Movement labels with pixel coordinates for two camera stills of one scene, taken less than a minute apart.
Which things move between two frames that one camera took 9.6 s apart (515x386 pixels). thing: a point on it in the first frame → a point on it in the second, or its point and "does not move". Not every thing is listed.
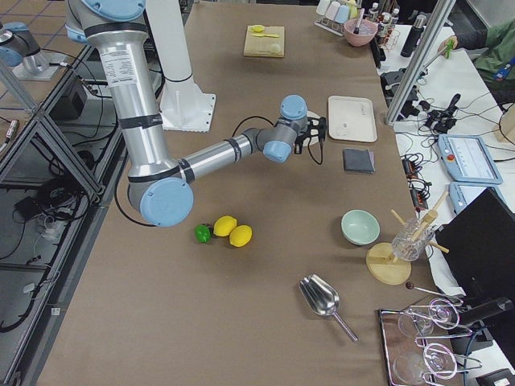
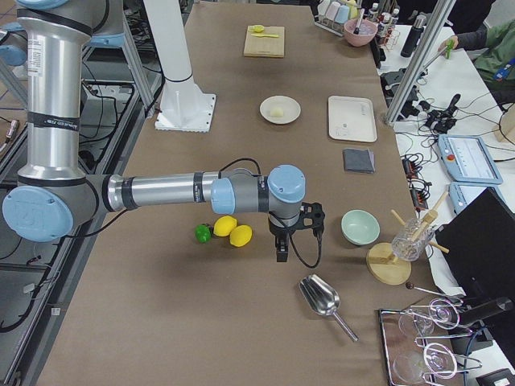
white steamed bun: [275, 47] → [277, 112]
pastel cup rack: [333, 14] does not move
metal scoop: [322, 298] does not move
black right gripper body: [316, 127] → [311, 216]
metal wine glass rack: [409, 361] does not move
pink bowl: [367, 30] does not move
